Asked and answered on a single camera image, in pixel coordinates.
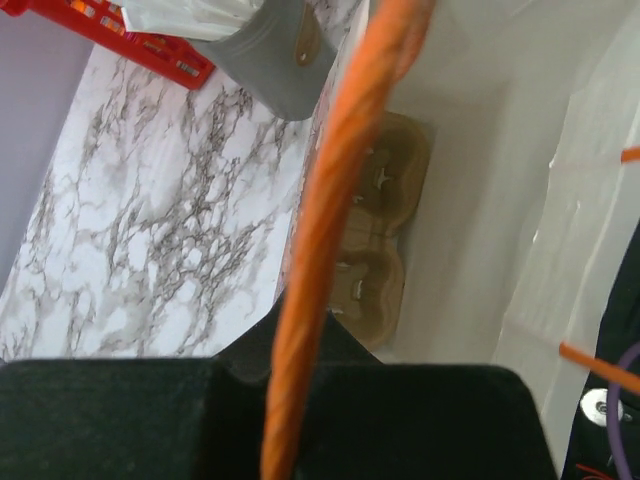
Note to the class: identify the red plastic shopping basket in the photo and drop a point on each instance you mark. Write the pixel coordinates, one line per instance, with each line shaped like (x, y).
(102, 22)

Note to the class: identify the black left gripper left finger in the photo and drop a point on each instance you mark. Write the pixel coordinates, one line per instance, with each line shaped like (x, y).
(127, 419)

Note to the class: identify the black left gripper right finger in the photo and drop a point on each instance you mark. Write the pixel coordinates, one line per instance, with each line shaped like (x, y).
(421, 422)

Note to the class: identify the white wrapped straws bundle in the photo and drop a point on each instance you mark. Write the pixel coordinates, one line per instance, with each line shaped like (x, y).
(207, 20)

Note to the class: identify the grey straw holder cup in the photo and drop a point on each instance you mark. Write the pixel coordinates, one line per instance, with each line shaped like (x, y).
(281, 56)

